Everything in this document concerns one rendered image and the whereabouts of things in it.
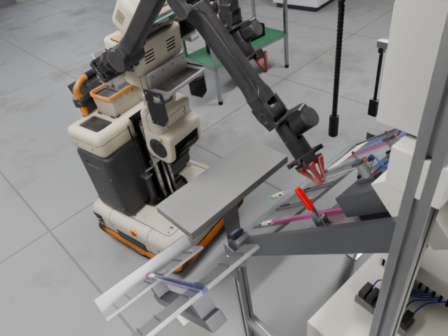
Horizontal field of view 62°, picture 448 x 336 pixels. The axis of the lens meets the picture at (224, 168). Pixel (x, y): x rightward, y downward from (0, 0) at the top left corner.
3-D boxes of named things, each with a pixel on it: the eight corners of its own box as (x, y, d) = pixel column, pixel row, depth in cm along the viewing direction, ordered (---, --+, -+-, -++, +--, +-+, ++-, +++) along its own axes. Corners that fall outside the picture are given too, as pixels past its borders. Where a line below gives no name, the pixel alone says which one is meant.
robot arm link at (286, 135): (281, 121, 111) (269, 129, 107) (296, 111, 105) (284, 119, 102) (294, 141, 111) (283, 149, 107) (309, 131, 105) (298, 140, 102)
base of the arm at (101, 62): (114, 49, 139) (88, 63, 132) (121, 39, 132) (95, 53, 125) (129, 69, 140) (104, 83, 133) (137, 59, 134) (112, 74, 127)
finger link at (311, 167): (339, 173, 105) (321, 146, 105) (323, 187, 102) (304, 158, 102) (325, 179, 111) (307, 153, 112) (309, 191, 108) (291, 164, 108)
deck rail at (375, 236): (242, 256, 125) (232, 241, 125) (246, 253, 126) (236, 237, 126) (423, 252, 61) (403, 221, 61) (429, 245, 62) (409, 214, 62)
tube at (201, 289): (148, 278, 118) (146, 275, 118) (151, 275, 119) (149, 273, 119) (203, 295, 73) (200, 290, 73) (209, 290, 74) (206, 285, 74)
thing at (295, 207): (243, 246, 125) (239, 238, 125) (361, 151, 154) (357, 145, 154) (271, 244, 108) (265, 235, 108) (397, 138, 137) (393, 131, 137)
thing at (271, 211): (246, 253, 126) (235, 235, 126) (362, 158, 155) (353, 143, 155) (248, 253, 125) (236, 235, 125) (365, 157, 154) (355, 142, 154)
